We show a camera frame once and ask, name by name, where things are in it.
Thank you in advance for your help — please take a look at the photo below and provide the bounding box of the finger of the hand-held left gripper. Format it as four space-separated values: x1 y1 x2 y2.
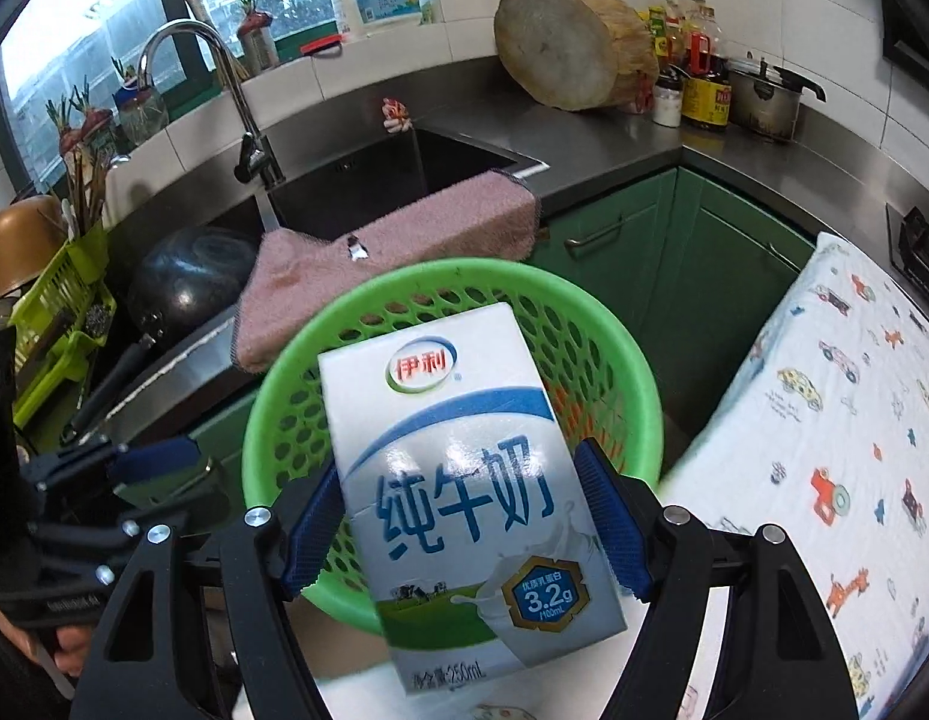
28 469 235 567
20 436 208 497

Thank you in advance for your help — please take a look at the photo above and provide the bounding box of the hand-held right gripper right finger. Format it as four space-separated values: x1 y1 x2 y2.
576 437 860 720

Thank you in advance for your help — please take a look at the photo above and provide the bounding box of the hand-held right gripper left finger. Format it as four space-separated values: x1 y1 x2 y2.
70 463 355 720

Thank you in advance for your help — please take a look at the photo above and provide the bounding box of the white blue milk carton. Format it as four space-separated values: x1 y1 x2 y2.
316 301 629 697

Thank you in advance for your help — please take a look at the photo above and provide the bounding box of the green plastic basket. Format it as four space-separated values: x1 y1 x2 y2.
241 256 664 635

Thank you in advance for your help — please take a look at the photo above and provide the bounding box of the person's left hand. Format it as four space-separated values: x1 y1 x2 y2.
0 604 94 700

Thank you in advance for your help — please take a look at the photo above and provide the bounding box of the green dish rack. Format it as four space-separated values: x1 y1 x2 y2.
10 221 118 428

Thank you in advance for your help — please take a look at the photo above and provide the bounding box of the black wok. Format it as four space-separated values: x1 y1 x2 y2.
63 226 260 445

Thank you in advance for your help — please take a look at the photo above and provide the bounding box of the copper coloured bowl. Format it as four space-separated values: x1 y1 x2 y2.
0 195 77 302

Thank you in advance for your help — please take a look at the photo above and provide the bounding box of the white cartoon printed cloth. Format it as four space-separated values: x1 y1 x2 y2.
314 232 929 720

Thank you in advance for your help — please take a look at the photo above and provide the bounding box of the bundle of chopsticks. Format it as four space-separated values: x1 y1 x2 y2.
63 150 110 242

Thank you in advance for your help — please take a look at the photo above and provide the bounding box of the green cabinet door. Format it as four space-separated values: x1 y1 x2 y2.
660 169 820 466
525 166 685 421

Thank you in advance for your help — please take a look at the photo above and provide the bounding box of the pink dish towel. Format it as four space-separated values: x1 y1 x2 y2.
232 171 542 374

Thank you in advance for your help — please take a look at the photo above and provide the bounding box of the sprouting plant in jar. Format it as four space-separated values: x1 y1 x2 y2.
235 0 280 73
112 60 170 148
48 90 118 160

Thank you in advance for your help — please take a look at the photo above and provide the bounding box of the black kitchen sink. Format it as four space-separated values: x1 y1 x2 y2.
209 124 550 242

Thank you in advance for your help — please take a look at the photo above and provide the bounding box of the steel kitchen faucet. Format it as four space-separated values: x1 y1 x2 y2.
138 19 286 192

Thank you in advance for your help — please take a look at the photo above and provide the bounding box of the black gas stove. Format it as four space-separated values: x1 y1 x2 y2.
885 202 929 293

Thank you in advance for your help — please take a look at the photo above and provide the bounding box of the small white jar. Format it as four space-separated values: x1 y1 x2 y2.
652 69 685 127

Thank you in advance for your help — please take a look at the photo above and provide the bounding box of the dark sauce bottle yellow label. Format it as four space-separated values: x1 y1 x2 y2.
682 7 733 130

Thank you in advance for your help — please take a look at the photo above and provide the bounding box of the round wooden chopping block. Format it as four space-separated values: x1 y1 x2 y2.
495 0 659 112

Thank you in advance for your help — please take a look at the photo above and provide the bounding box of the yellow cap condiment bottle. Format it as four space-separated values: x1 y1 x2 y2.
648 6 672 67

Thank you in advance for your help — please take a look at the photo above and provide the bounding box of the steel pot black handle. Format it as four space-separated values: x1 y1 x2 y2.
727 52 827 145

